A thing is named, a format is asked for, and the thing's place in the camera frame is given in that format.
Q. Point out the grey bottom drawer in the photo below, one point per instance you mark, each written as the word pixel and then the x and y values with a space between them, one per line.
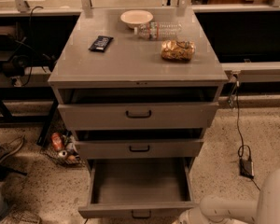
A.
pixel 138 188

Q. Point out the grey drawer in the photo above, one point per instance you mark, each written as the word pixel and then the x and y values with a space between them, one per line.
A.
pixel 111 109
pixel 138 188
pixel 135 144

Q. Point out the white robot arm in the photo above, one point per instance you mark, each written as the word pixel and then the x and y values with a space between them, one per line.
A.
pixel 215 210

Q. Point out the grey metal drawer cabinet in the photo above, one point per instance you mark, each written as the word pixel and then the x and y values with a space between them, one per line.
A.
pixel 132 62

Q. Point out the grey top drawer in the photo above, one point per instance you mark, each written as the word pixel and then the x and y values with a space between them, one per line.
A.
pixel 111 109

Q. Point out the grey middle drawer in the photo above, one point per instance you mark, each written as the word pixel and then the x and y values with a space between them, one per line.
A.
pixel 135 144

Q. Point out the golden chip bag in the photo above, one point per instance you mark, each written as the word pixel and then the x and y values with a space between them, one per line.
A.
pixel 177 50

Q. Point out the dark blue snack bar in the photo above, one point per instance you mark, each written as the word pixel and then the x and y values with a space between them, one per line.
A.
pixel 101 43

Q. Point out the clear plastic water bottle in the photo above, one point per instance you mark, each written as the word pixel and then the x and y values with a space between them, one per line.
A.
pixel 155 30

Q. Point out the white ceramic bowl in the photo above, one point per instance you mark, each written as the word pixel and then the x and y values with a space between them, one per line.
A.
pixel 133 18

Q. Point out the white can in basket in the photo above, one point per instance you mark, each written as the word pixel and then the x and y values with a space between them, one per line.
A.
pixel 62 154

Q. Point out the red soda can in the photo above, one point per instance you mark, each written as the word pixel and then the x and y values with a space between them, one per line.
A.
pixel 57 142

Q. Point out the black power adapter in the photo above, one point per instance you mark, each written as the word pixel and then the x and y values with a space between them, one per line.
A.
pixel 246 168

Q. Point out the brown shoe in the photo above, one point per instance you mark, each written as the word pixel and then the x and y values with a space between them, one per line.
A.
pixel 8 149

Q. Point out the black machine under bench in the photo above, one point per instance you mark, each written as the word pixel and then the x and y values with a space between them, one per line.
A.
pixel 16 55

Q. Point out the wire basket on floor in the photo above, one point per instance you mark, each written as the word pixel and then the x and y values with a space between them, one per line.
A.
pixel 72 160

